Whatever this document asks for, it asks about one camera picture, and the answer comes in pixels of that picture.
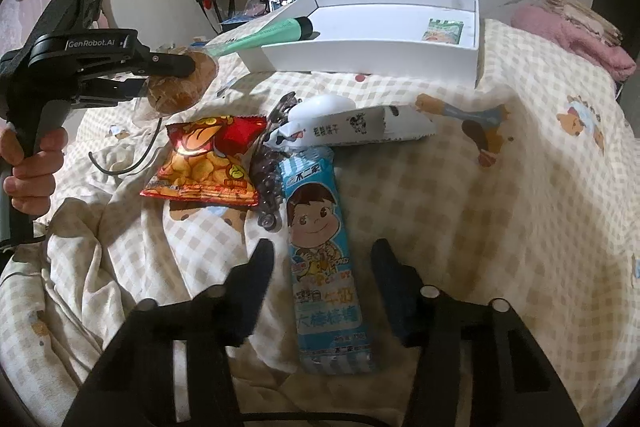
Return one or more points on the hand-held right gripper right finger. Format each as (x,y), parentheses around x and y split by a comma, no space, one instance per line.
(395,287)

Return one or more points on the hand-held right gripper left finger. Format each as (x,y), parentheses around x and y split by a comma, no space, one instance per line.
(250,287)

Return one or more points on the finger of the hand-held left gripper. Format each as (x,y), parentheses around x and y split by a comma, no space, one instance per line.
(115,91)
(167,63)

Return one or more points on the packaged orange bread bun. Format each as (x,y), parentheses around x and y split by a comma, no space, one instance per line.
(180,92)

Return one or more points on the blue candy packet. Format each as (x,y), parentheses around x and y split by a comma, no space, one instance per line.
(320,257)

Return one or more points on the dark chocolate candy packet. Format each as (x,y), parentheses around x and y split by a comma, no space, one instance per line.
(267,187)

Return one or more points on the red snack bag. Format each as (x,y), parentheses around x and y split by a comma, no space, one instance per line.
(205,162)

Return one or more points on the green tube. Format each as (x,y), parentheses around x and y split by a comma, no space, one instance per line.
(270,34)

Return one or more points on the white oval case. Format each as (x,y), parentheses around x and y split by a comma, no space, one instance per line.
(322,106)

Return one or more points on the white biscuit packet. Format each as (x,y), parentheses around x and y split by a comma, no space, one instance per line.
(360,124)

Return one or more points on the white cardboard box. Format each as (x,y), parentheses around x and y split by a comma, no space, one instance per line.
(375,54)

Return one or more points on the green candy packet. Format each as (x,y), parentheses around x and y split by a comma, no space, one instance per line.
(442,31)

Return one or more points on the person's left hand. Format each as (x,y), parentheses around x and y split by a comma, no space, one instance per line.
(35,177)

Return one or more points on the blue desk mat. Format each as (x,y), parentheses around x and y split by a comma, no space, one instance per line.
(235,21)

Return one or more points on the pink folded blanket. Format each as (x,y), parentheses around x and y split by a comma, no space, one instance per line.
(565,32)

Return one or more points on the beige folded cloth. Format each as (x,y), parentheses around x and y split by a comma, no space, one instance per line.
(585,17)

